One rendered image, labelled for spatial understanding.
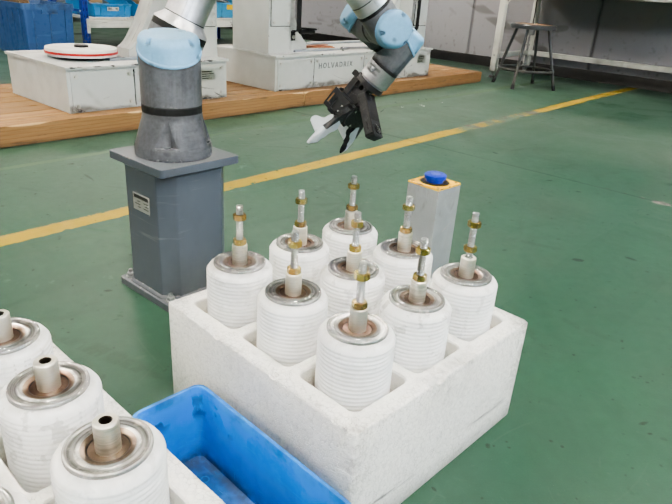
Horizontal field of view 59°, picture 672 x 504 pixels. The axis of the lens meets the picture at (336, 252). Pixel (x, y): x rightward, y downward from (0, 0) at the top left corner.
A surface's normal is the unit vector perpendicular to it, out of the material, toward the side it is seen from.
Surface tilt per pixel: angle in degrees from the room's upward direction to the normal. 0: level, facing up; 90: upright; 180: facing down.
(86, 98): 90
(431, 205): 90
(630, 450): 0
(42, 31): 92
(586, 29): 90
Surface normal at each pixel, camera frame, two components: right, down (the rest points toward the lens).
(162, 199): 0.06, 0.41
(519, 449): 0.07, -0.91
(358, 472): 0.71, 0.33
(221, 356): -0.70, 0.25
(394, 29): 0.29, 0.41
